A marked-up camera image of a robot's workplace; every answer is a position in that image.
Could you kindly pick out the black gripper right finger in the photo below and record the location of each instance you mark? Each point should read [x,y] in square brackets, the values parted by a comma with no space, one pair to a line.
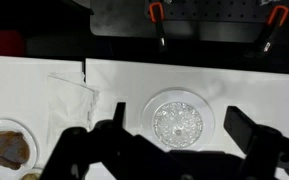
[260,146]

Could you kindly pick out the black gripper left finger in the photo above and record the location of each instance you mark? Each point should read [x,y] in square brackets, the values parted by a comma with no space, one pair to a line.
[117,146]

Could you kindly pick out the cut crystal glass jar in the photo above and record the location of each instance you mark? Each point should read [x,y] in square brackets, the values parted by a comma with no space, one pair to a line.
[177,133]

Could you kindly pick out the clear round glass lid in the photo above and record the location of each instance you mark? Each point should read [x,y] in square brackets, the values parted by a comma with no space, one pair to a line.
[208,110]

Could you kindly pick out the white paper napkin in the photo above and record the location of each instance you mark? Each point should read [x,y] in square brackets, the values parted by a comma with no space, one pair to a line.
[67,106]

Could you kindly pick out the white round plate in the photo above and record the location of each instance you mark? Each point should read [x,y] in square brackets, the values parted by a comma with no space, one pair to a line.
[39,171]
[31,140]

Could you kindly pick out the golden croissant bread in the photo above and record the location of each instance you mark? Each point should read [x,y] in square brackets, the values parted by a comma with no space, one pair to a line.
[29,176]

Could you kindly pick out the dark brown crossed bread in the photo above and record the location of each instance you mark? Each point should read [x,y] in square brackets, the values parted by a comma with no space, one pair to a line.
[7,150]

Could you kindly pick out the orange black clamp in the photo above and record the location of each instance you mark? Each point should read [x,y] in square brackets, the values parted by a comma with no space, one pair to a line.
[274,23]
[157,13]

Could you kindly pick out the black perforated breadboard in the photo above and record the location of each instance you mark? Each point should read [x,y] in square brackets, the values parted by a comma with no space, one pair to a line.
[217,10]

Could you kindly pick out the grey metal base plate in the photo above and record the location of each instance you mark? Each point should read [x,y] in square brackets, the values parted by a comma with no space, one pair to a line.
[124,20]

